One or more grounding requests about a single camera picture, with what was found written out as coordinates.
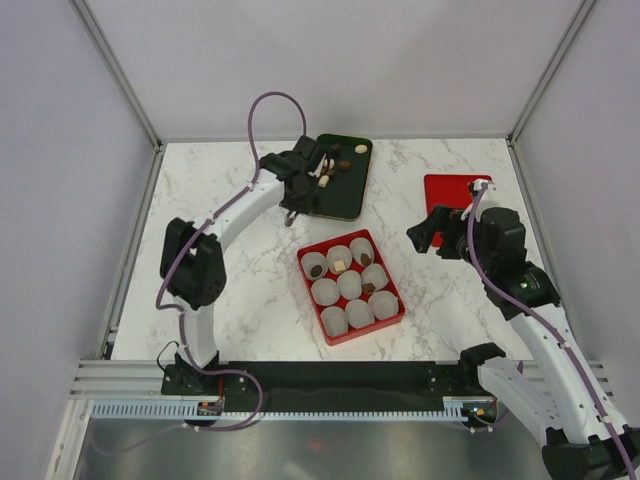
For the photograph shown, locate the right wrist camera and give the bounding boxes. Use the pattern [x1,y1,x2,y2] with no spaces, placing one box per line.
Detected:
[467,179,496,212]

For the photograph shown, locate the dark green tray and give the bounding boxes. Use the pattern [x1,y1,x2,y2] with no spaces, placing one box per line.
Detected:
[311,133,373,221]

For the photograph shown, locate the metal tongs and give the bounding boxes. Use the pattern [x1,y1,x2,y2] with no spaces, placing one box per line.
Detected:
[283,164,331,229]

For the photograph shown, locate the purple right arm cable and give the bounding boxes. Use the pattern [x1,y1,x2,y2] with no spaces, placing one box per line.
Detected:
[467,180,632,480]

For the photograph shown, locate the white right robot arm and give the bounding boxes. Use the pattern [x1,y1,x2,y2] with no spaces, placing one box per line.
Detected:
[407,205,639,479]

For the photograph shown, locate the dark oval chocolate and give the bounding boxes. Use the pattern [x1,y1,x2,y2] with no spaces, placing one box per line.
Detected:
[310,265,323,277]

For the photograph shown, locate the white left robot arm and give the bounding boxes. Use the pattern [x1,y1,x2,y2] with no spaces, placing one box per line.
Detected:
[155,147,328,394]

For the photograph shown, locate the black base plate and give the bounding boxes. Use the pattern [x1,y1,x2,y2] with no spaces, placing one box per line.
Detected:
[161,360,489,412]

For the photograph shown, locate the white paper cup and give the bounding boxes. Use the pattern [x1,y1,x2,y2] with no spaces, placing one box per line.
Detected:
[349,237,375,268]
[326,245,353,275]
[345,299,375,329]
[361,263,389,294]
[301,252,328,281]
[336,271,363,301]
[321,306,349,337]
[311,278,340,307]
[368,291,399,321]

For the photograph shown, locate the red box lid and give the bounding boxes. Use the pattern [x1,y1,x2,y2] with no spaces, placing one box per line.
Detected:
[424,174,493,250]

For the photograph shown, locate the white slotted cable duct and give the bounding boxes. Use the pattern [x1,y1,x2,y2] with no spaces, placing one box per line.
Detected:
[91,399,468,422]

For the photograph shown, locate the red chocolate box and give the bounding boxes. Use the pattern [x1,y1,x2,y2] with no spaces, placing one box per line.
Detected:
[297,229,406,346]

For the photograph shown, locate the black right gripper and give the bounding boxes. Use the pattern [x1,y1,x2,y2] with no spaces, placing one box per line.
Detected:
[406,203,496,274]

